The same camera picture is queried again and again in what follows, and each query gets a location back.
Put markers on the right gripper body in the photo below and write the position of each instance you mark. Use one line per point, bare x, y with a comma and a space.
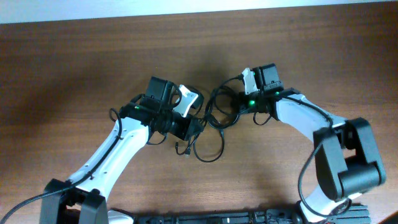
251, 102

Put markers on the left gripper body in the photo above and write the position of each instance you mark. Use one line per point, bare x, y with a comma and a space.
175, 123

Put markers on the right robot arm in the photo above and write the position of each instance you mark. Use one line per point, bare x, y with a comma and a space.
345, 162

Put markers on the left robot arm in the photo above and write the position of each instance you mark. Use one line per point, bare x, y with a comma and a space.
83, 197

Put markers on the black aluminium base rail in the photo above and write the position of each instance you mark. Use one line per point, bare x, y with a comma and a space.
248, 216

